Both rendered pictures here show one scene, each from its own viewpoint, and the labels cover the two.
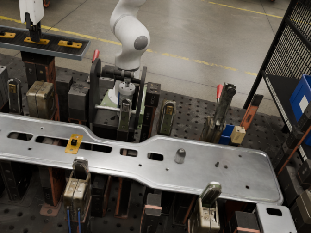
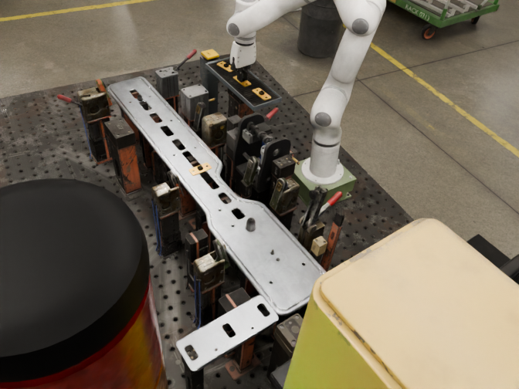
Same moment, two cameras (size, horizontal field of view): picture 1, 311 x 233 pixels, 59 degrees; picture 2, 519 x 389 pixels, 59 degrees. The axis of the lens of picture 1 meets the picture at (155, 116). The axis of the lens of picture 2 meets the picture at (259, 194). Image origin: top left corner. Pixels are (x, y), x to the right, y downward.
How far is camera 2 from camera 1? 1.07 m
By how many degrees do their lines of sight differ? 40
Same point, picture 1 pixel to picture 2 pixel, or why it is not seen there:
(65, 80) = (233, 120)
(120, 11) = (329, 81)
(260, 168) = (305, 284)
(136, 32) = (320, 107)
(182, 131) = (351, 241)
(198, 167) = (256, 242)
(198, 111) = not seen: hidden behind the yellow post
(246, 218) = (241, 296)
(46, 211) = not seen: hidden behind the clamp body
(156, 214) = (190, 241)
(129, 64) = (319, 136)
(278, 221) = (256, 316)
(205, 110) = not seen: hidden behind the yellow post
